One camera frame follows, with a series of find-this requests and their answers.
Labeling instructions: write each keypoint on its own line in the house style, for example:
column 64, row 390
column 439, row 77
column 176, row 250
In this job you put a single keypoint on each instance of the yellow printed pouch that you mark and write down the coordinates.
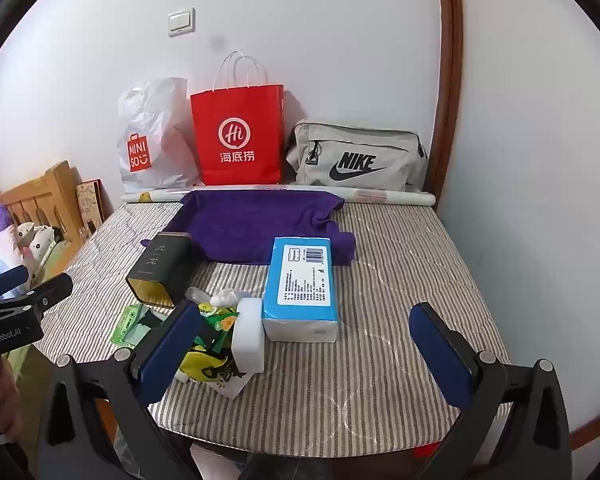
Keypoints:
column 205, row 365

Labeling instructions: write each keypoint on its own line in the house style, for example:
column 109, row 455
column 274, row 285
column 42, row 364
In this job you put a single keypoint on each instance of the striped mattress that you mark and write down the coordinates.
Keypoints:
column 380, row 285

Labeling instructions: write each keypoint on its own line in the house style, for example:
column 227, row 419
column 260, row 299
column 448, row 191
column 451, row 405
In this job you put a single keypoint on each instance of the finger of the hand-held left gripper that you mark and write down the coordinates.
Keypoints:
column 7, row 280
column 52, row 292

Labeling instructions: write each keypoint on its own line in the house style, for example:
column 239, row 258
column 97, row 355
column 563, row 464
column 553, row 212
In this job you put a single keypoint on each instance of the printed paper roll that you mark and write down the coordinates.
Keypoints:
column 380, row 196

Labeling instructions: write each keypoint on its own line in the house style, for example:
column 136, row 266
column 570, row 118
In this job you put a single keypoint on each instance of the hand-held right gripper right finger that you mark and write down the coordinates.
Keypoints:
column 440, row 355

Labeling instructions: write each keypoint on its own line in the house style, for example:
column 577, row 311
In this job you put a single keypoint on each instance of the white light switch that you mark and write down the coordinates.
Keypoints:
column 181, row 22

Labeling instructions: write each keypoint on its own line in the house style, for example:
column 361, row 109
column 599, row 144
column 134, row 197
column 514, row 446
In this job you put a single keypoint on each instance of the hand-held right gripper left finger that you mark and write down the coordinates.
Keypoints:
column 167, row 355

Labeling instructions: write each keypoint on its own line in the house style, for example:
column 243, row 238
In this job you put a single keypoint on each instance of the white spotted plush toy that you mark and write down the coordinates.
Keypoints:
column 35, row 240

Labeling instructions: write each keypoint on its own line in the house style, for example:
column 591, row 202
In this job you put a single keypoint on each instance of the red paper bag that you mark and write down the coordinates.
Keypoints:
column 237, row 110

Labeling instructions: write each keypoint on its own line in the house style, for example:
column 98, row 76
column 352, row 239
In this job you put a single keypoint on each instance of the white plastic shopping bag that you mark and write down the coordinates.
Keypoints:
column 150, row 125

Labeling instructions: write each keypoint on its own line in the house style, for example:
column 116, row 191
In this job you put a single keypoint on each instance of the green tissue packet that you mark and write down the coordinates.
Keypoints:
column 130, row 327

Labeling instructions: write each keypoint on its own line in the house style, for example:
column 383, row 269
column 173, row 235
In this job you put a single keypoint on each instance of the wooden headboard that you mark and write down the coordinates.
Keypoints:
column 45, row 195

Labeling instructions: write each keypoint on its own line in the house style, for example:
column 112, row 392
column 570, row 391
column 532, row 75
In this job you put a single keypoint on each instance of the purple towel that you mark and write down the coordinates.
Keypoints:
column 245, row 225

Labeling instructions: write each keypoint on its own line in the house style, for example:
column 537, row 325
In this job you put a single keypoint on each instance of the wooden door frame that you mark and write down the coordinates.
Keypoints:
column 450, row 60

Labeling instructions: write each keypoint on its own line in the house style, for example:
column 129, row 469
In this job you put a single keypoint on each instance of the blue tissue pack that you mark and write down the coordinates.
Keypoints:
column 300, row 270

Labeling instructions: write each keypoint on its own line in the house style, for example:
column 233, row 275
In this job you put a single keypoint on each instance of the person's left hand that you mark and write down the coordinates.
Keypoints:
column 7, row 405

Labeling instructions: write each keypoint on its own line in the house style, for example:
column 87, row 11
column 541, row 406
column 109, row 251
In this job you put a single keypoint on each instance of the picture book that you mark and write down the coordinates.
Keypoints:
column 90, row 205

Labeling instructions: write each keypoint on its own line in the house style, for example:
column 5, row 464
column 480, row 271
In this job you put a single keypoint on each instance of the clear plastic packet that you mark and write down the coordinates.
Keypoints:
column 217, row 297

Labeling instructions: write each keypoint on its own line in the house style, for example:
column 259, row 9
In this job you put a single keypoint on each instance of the grey waist bag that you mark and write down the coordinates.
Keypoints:
column 395, row 150

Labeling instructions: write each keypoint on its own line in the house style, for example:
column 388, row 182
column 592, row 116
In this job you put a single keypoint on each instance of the dark green tin box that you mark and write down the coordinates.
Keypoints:
column 160, row 270

